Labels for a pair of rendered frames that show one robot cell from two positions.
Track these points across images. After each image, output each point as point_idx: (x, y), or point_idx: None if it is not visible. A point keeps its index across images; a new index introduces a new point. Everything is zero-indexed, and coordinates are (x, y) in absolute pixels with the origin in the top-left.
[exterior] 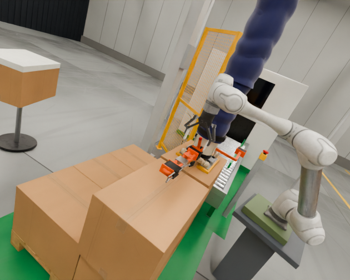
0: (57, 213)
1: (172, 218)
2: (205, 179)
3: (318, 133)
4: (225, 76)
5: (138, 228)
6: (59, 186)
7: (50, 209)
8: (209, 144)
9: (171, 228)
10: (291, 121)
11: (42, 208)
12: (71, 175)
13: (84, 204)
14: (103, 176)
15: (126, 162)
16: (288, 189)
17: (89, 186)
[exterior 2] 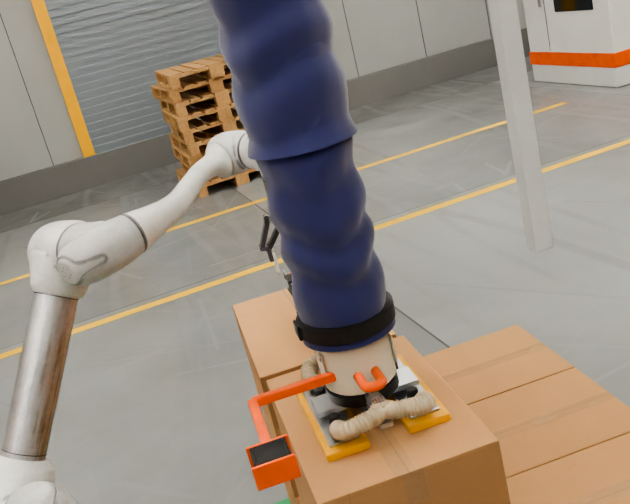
0: (439, 356)
1: (257, 318)
2: (286, 382)
3: (62, 222)
4: None
5: (271, 294)
6: (503, 355)
7: (450, 351)
8: (268, 256)
9: (247, 314)
10: (119, 215)
11: (457, 345)
12: (535, 365)
13: (447, 378)
14: (524, 403)
15: (594, 454)
16: (61, 498)
17: (495, 384)
